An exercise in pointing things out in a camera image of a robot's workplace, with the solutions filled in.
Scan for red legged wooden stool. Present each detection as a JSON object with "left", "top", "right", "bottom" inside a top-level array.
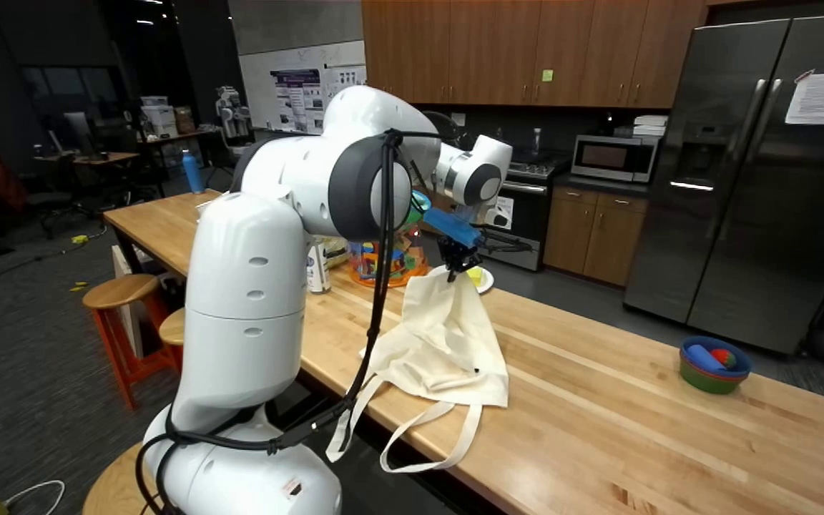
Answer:
[{"left": 83, "top": 274, "right": 179, "bottom": 408}]

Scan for cream canvas tote bag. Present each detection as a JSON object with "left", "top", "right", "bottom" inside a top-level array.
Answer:
[{"left": 325, "top": 265, "right": 508, "bottom": 474}]

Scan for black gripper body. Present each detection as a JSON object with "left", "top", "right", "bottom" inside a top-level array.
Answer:
[{"left": 437, "top": 238, "right": 477, "bottom": 274}]

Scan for stainless steel refrigerator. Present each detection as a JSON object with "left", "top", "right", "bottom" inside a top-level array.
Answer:
[{"left": 623, "top": 15, "right": 824, "bottom": 354}]

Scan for white plate with yellow item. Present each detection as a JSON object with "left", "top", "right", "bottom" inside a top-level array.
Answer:
[{"left": 467, "top": 265, "right": 494, "bottom": 295}]

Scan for round wooden stool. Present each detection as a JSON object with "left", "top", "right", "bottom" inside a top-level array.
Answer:
[{"left": 158, "top": 310, "right": 186, "bottom": 347}]

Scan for wooden lower cabinet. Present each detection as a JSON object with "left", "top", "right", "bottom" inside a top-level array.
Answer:
[{"left": 544, "top": 187, "right": 646, "bottom": 287}]

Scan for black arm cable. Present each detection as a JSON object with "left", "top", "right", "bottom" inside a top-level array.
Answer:
[{"left": 135, "top": 128, "right": 435, "bottom": 515}]

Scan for black kitchen stove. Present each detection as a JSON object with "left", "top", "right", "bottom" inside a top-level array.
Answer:
[{"left": 481, "top": 161, "right": 558, "bottom": 273}]

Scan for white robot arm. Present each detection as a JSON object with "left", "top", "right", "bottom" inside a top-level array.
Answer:
[{"left": 138, "top": 87, "right": 512, "bottom": 515}]

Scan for wooden upper cabinets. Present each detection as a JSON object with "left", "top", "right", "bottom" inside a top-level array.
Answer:
[{"left": 359, "top": 0, "right": 707, "bottom": 109}]

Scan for blue water bottle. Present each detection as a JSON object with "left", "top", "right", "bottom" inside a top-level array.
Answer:
[{"left": 179, "top": 149, "right": 206, "bottom": 194}]

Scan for colourful bowl with toys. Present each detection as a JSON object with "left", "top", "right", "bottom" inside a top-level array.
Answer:
[{"left": 677, "top": 338, "right": 751, "bottom": 396}]

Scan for silver microwave oven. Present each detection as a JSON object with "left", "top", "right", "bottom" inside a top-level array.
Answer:
[{"left": 571, "top": 135, "right": 658, "bottom": 187}]

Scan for orange bowl of toys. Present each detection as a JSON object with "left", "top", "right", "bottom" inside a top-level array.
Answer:
[{"left": 345, "top": 238, "right": 432, "bottom": 291}]

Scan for white wall poster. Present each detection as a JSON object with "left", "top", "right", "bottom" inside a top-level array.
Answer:
[{"left": 241, "top": 41, "right": 367, "bottom": 135}]

